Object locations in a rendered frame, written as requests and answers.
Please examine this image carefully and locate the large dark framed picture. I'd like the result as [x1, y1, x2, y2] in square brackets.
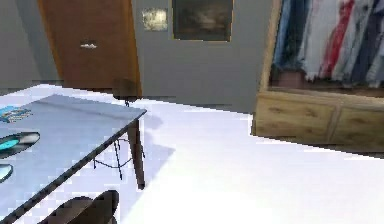
[171, 0, 234, 43]

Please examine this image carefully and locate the small pale framed picture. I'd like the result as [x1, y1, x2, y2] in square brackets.
[141, 7, 169, 32]

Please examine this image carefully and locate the brown wooden room door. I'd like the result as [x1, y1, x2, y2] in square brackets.
[37, 0, 143, 98]

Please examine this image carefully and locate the light wooden wardrobe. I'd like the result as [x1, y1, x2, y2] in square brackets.
[251, 0, 384, 155]

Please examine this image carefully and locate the grey glass-top table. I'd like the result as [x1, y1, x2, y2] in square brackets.
[0, 93, 148, 224]

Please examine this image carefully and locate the dark brown chair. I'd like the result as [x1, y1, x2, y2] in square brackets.
[38, 189, 120, 224]

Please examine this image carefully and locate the dark plate with teal centre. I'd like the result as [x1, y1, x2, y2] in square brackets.
[0, 131, 41, 160]

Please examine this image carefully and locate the blue printed book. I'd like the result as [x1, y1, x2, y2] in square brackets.
[0, 105, 34, 124]

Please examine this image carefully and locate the pale blue bowl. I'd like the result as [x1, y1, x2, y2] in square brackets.
[0, 163, 14, 184]

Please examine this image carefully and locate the dark chair with wire frame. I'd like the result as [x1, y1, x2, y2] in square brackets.
[93, 78, 146, 181]

